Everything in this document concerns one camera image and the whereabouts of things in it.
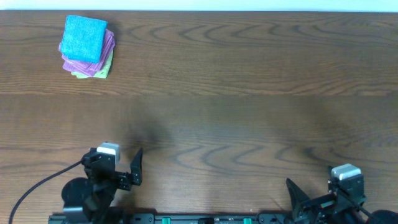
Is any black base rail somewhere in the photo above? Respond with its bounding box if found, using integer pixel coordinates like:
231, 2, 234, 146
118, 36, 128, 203
48, 211, 293, 224

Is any folded purple cloth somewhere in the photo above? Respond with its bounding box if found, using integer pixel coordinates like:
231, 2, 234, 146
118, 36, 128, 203
62, 29, 116, 78

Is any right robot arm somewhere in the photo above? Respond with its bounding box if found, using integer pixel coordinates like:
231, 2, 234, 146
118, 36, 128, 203
285, 174, 397, 224

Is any left black cable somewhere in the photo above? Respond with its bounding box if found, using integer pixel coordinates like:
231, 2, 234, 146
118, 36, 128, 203
7, 159, 84, 224

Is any blue cloth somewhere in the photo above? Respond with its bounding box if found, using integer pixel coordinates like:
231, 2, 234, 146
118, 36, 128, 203
60, 15, 108, 63

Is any folded green cloth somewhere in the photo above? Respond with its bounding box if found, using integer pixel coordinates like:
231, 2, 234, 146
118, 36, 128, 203
71, 51, 114, 79

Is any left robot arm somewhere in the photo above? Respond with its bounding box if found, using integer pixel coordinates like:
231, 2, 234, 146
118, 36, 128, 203
62, 147, 143, 223

